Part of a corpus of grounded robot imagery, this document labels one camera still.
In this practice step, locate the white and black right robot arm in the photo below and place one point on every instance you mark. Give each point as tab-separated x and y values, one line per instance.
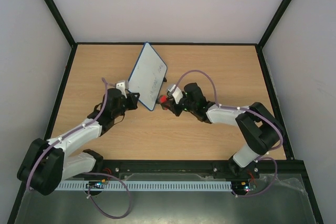
259	128

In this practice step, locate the small blue-framed whiteboard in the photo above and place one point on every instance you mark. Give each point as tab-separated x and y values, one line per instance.
147	76

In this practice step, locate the red whiteboard eraser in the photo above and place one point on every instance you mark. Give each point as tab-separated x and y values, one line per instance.
163	100

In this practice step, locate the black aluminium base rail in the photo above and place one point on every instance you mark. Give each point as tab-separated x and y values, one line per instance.
217	169

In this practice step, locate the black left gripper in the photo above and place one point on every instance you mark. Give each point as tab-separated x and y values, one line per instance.
134	100

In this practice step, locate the light blue slotted cable duct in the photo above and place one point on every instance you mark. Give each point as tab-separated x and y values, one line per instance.
78	185

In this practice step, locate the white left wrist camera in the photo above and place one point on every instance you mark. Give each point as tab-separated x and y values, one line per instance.
123	86

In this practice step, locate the left controller circuit board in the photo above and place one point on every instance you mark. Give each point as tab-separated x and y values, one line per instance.
97	184

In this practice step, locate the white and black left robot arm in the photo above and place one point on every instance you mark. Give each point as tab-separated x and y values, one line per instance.
48	162

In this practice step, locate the black enclosure frame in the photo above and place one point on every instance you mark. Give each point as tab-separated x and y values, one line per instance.
266	75

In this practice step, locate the right controller circuit board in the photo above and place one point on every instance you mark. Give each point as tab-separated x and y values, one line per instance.
242	188

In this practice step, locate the controller circuit board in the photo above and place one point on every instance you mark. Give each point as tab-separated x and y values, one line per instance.
97	184
242	188

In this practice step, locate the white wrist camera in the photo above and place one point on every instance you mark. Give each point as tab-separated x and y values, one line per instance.
175	92
123	86

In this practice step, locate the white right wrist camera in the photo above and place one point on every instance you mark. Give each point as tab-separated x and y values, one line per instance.
175	92

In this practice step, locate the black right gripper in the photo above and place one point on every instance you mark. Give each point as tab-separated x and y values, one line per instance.
170	104

